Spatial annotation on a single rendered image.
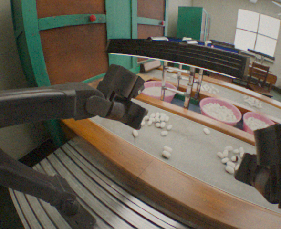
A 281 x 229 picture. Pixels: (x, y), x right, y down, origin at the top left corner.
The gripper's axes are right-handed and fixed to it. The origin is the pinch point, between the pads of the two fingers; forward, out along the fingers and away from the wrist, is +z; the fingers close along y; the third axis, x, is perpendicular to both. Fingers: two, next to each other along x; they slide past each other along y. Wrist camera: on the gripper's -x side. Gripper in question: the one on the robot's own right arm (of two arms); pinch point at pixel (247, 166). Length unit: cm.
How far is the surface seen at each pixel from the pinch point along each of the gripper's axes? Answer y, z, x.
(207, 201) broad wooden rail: 6.1, -1.6, 13.6
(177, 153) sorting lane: 22.6, 10.3, 7.0
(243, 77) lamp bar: 10.1, -1.6, -23.8
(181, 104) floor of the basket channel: 40, 51, -19
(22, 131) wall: 161, -2, 65
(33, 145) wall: 161, 15, 80
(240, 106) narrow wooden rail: 0, 52, -31
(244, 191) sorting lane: -6.4, 8.1, 8.7
